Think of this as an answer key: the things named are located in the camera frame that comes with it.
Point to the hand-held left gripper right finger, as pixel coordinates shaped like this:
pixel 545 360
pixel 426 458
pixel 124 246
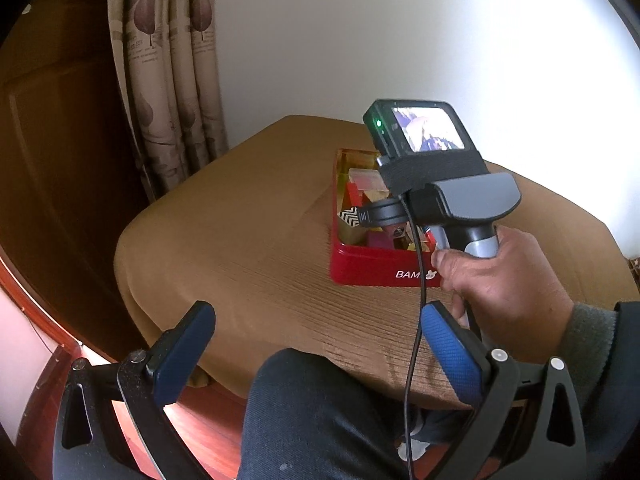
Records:
pixel 450 355

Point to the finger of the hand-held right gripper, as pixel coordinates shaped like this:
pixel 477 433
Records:
pixel 385 214

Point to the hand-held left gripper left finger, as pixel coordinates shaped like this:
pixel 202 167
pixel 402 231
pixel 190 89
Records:
pixel 182 355

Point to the pink block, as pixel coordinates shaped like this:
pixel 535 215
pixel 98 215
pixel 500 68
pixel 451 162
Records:
pixel 380 240

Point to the white striped cube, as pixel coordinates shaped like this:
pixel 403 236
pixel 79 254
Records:
pixel 350 217

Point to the red tin box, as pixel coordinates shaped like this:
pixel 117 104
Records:
pixel 370 267

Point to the person's right forearm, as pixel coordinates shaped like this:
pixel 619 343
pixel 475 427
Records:
pixel 600 350

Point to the person's right hand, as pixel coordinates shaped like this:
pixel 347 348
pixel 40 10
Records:
pixel 510 290

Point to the person's leg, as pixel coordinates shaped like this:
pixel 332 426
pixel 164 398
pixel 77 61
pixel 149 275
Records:
pixel 320 410

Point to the brown wooden door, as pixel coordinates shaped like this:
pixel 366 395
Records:
pixel 60 150

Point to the leaf patterned curtain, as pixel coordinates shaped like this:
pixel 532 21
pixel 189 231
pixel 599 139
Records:
pixel 165 75

